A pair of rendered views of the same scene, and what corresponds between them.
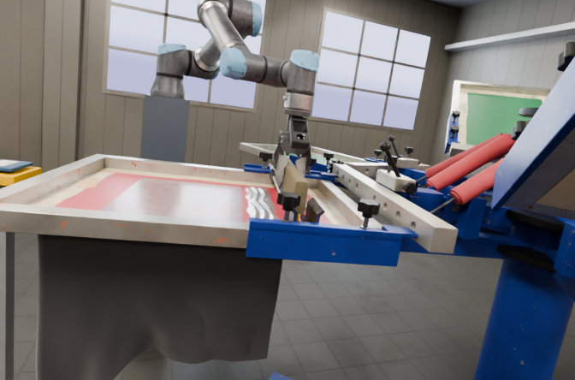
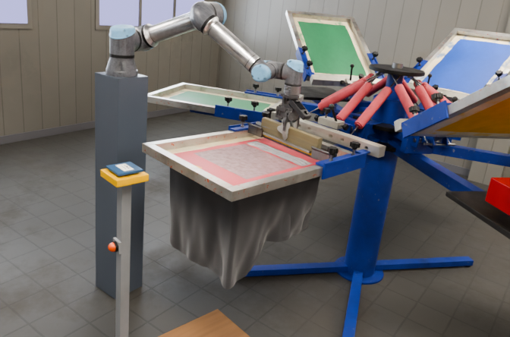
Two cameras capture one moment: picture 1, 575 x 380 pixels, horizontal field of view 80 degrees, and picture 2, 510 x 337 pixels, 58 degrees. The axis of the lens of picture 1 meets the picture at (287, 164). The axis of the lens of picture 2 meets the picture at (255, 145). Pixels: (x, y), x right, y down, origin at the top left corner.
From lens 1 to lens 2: 1.53 m
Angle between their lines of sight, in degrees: 36
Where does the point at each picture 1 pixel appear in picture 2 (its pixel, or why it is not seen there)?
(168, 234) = (299, 178)
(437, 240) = (380, 152)
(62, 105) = not seen: outside the picture
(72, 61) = not seen: outside the picture
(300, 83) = (298, 80)
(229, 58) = (266, 73)
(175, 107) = (139, 84)
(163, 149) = (132, 122)
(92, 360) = (250, 253)
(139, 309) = (269, 221)
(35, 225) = (258, 190)
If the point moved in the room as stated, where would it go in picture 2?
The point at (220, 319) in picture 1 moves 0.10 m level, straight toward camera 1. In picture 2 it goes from (297, 214) to (315, 224)
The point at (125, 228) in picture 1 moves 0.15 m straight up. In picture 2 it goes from (286, 181) to (291, 143)
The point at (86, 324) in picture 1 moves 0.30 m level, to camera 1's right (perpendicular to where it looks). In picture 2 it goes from (250, 236) to (309, 222)
